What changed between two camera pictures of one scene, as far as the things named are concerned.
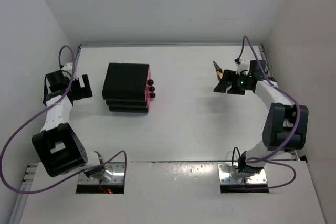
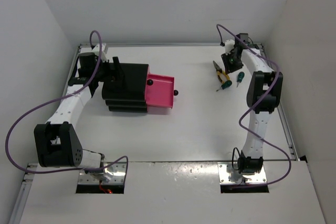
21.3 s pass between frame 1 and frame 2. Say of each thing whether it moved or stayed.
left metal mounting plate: stayed
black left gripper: moved
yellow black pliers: stayed
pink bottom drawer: moved
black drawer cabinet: stayed
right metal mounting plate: stayed
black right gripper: moved
